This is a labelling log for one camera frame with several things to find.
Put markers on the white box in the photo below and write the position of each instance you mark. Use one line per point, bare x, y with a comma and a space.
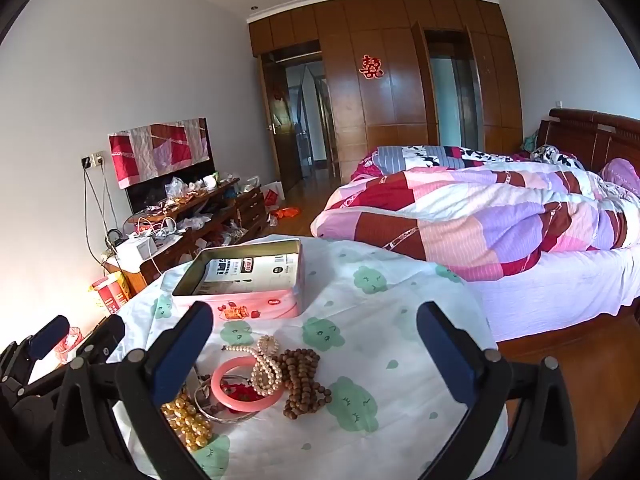
137, 252

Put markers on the pink pillow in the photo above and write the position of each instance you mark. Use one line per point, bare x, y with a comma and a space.
622, 175

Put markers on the orange bag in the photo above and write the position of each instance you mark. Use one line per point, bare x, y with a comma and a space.
286, 213

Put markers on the thin silver bangle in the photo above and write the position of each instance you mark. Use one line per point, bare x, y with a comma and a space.
215, 417

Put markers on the pink patchwork quilt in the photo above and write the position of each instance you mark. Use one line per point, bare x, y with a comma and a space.
450, 215

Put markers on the red plastic bag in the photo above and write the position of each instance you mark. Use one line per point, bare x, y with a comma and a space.
67, 347

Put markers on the black television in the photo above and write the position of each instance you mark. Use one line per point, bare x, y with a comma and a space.
150, 192

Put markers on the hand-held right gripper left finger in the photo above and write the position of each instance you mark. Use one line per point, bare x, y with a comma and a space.
182, 347

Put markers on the pink bangle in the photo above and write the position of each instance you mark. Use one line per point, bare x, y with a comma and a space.
250, 406

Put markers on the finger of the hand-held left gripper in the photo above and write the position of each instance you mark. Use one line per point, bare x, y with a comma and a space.
106, 334
47, 336

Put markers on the white bed sheet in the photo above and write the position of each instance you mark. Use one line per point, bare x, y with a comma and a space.
550, 290

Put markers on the printed paper leaflet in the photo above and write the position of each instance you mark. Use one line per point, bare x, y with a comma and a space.
240, 270

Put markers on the red paper decoration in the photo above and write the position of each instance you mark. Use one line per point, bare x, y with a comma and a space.
371, 66

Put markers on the red snack box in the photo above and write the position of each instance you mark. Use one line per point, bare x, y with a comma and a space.
110, 295

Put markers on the wooden bed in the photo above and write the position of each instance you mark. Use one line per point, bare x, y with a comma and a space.
585, 135

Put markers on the wooden television cabinet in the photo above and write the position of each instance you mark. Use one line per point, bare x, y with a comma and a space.
250, 210

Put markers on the wooden wardrobe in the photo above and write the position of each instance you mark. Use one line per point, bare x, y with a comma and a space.
390, 100

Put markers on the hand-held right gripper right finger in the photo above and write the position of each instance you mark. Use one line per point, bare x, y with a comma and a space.
445, 355

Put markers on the white shopping bag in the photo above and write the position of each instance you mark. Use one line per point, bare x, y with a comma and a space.
272, 195

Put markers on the pink tin box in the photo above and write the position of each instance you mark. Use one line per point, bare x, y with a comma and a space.
240, 305

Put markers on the white mug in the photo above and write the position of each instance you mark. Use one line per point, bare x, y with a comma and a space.
210, 181

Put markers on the green cloud printed tablecloth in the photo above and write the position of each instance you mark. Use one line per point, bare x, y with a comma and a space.
375, 335

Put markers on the wooden door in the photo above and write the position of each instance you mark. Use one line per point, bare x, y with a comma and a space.
280, 150

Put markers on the black and white floral quilt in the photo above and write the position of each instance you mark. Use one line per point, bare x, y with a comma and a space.
430, 156

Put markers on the wall socket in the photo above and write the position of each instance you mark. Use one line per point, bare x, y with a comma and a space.
92, 160

